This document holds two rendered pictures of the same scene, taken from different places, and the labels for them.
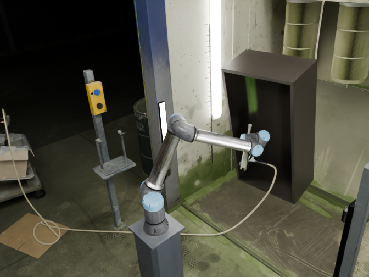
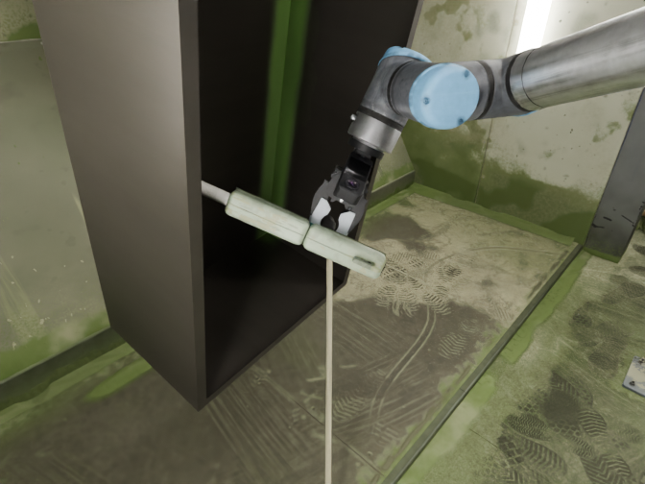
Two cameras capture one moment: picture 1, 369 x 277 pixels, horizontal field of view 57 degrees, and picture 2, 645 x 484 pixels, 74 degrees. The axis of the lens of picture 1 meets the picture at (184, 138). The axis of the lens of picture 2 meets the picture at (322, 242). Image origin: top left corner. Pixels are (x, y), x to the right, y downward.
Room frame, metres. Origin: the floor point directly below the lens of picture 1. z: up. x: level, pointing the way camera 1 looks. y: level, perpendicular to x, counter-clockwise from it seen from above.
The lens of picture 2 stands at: (2.51, 0.18, 1.32)
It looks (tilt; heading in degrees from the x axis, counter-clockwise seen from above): 32 degrees down; 263
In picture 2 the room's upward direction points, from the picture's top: straight up
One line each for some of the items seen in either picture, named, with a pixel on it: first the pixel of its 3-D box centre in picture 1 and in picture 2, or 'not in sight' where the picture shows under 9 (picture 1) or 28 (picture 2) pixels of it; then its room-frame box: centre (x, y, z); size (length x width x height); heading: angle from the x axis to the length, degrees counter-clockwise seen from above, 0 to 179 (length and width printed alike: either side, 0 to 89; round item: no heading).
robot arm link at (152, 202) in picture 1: (153, 206); not in sight; (1.94, 0.25, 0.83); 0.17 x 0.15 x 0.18; 11
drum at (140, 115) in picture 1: (161, 137); not in sight; (3.71, 0.29, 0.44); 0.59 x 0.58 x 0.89; 20
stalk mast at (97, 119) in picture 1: (105, 158); not in sight; (2.68, 0.74, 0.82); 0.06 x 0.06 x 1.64; 39
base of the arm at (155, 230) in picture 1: (155, 221); not in sight; (1.93, 0.25, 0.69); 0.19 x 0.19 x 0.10
